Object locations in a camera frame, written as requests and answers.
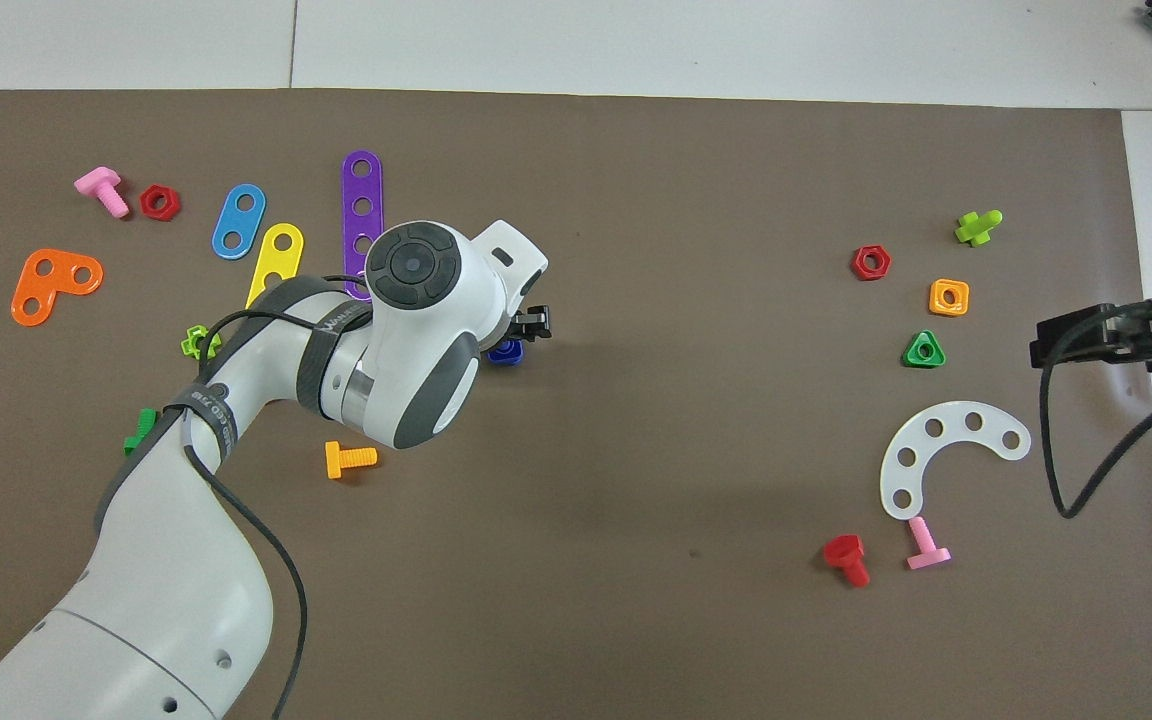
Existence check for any green toy screw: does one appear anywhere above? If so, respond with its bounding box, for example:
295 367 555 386
123 407 159 456

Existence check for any orange toy screw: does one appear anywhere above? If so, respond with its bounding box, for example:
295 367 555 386
324 440 379 481

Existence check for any blue two-hole strip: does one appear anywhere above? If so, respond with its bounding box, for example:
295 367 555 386
211 183 267 261

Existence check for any brown table mat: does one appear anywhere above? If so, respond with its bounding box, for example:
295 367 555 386
0 88 1152 720

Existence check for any yellow three-hole strip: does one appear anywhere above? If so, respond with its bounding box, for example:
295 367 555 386
244 222 305 311

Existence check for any orange three-hole heart plate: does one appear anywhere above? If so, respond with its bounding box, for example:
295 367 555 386
11 248 105 328

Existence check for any white curved five-hole plate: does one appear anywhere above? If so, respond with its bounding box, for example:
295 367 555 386
879 401 1033 521

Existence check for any large pink toy screw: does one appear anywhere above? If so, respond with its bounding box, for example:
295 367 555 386
73 166 131 219

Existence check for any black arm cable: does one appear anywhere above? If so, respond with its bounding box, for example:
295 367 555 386
181 275 377 720
1039 300 1152 520

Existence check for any red toy screw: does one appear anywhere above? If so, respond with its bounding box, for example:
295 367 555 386
822 534 872 589

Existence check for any lime green cross screw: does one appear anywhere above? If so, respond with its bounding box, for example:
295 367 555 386
954 209 1004 248

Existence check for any green triangle toy nut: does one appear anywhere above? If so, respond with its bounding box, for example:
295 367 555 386
902 329 947 370

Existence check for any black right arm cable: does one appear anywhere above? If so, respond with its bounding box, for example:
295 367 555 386
1039 300 1152 520

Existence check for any small pink toy screw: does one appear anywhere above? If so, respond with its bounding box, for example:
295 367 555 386
905 516 953 572

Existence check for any purple four-hole strip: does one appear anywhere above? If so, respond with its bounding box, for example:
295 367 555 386
341 150 384 301

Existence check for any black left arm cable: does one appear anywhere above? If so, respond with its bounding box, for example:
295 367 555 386
181 275 377 720

